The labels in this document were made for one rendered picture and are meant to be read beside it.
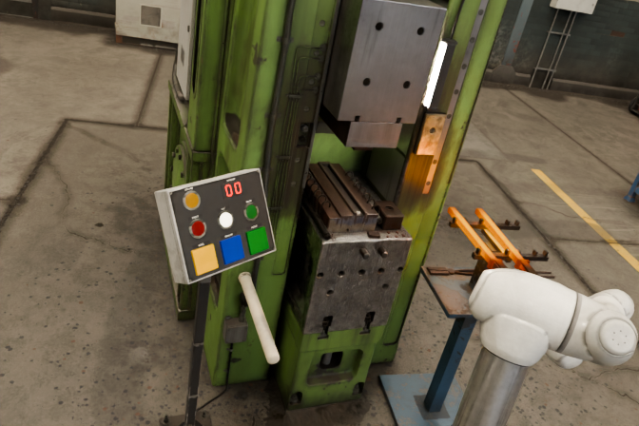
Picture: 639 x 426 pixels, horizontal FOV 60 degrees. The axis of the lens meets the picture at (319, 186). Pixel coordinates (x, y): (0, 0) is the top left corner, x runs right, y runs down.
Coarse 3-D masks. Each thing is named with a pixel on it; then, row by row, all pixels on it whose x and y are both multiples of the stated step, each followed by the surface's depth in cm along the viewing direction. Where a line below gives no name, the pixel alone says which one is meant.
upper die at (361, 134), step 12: (324, 108) 207; (324, 120) 207; (336, 120) 197; (336, 132) 197; (348, 132) 188; (360, 132) 189; (372, 132) 191; (384, 132) 193; (396, 132) 194; (348, 144) 190; (360, 144) 192; (372, 144) 193; (384, 144) 195; (396, 144) 197
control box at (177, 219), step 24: (168, 192) 157; (192, 192) 162; (216, 192) 168; (168, 216) 159; (192, 216) 162; (216, 216) 168; (240, 216) 174; (264, 216) 180; (168, 240) 163; (192, 240) 162; (216, 240) 167; (192, 264) 161
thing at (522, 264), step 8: (480, 208) 230; (480, 216) 226; (488, 216) 225; (488, 224) 220; (496, 232) 214; (496, 240) 213; (504, 240) 210; (504, 248) 208; (512, 248) 205; (512, 256) 203; (520, 256) 202; (520, 264) 198; (528, 264) 196; (528, 272) 193
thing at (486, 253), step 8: (448, 208) 226; (456, 216) 220; (464, 224) 215; (464, 232) 214; (472, 232) 211; (472, 240) 208; (480, 240) 207; (480, 248) 202; (488, 248) 202; (488, 256) 198; (488, 264) 196; (504, 264) 192
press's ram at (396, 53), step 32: (352, 0) 172; (384, 0) 168; (416, 0) 180; (352, 32) 173; (384, 32) 174; (416, 32) 177; (352, 64) 175; (384, 64) 179; (416, 64) 183; (352, 96) 181; (384, 96) 185; (416, 96) 190
